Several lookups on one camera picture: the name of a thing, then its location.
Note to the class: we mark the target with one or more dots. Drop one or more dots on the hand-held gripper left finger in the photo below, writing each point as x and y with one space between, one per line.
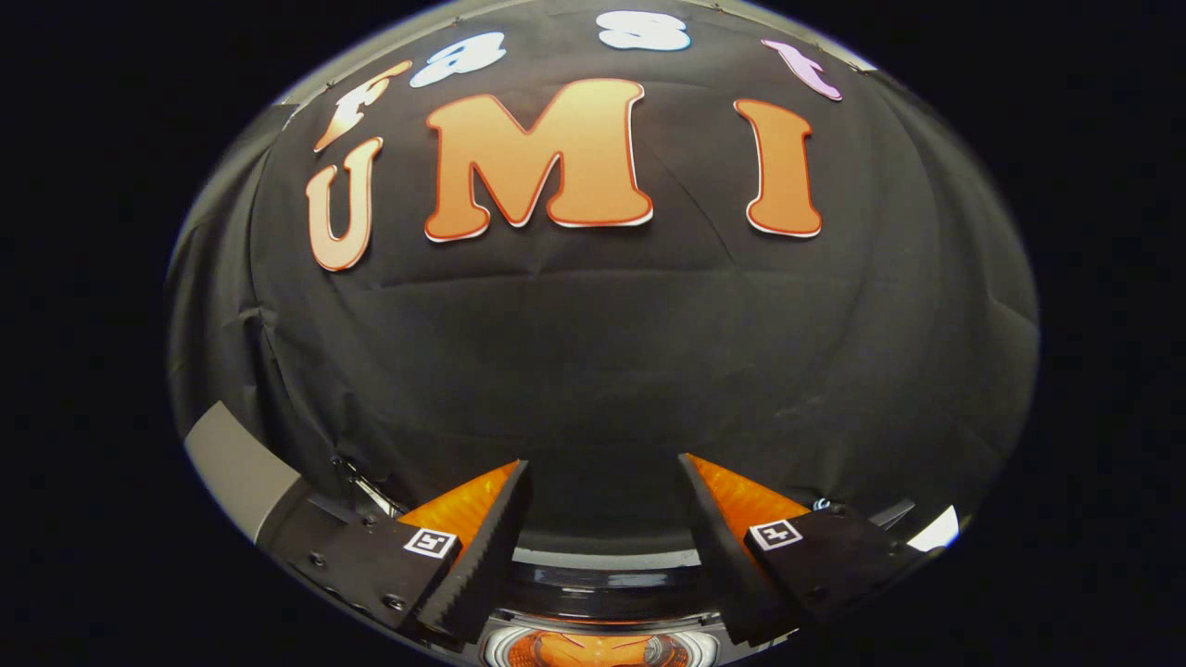
486 556

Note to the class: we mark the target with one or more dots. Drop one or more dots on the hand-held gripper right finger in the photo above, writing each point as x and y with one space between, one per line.
718 556

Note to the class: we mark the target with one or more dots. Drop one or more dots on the dark glass washing machine lid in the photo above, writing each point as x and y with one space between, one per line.
602 593

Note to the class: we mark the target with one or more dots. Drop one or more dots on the yellow collared shirt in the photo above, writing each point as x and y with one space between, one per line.
593 651

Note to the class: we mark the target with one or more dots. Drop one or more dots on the grey metal cabinet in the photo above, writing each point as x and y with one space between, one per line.
241 472

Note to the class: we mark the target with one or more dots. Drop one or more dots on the black backdrop cloth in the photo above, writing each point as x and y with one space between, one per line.
602 352

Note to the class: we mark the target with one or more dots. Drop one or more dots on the dark grey washing machine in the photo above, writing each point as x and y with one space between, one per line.
496 648

